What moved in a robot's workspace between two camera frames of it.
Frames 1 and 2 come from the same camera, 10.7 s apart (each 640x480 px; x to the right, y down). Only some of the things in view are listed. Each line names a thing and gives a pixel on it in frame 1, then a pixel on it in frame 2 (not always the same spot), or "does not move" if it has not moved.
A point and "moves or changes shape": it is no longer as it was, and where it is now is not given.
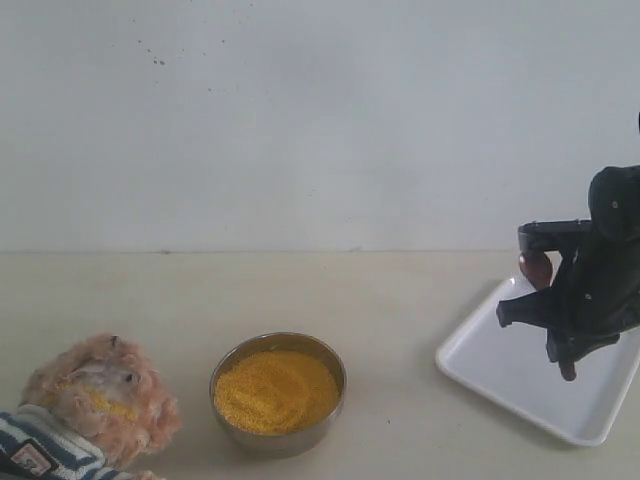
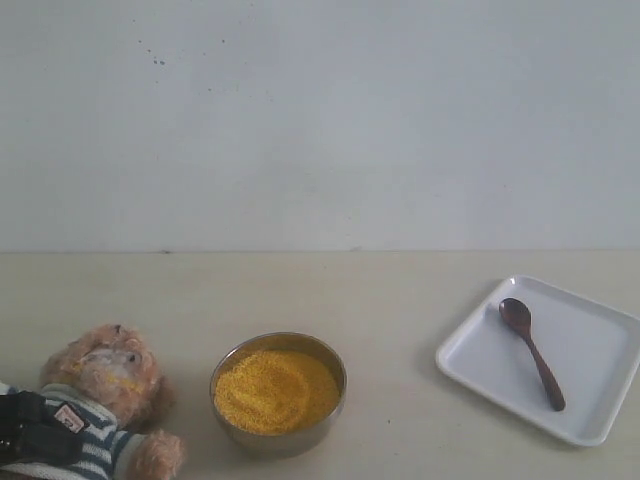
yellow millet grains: (275, 391) does not move
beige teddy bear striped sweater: (95, 410) moves or changes shape
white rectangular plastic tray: (511, 366) does not move
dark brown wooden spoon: (536, 270) → (517, 313)
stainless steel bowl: (278, 394) does not move
